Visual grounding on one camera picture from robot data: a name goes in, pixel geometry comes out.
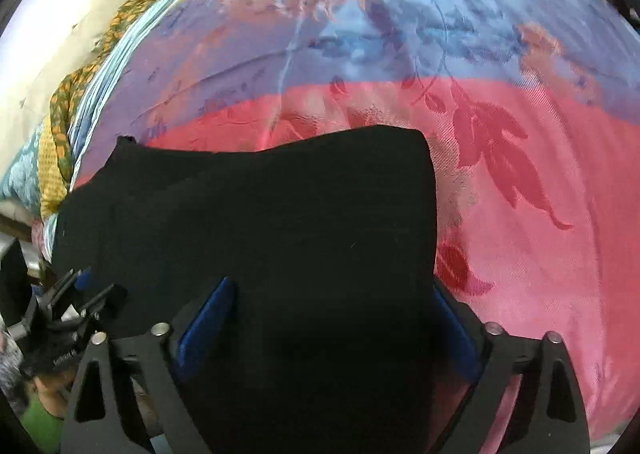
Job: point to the green sleeve forearm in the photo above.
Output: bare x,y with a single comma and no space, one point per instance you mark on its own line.
44,429

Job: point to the teal floral pillow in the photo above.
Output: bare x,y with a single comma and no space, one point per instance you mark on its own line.
20,182

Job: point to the cream padded headboard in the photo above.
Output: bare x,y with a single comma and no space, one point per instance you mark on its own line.
48,40

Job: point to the black pants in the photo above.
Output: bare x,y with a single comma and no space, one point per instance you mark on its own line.
329,243

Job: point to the blue striped bed sheet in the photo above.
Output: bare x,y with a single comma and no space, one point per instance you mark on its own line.
93,101

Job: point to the orange floral green blanket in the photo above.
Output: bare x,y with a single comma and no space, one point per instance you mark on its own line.
65,101

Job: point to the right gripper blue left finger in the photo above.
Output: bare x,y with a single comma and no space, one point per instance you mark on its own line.
126,396

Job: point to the yellow dotted pillow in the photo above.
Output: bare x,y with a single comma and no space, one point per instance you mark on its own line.
52,187

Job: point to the colourful striped bedspread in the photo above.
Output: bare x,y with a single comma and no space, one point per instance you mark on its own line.
531,110

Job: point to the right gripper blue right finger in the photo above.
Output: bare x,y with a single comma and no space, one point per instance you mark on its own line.
548,414

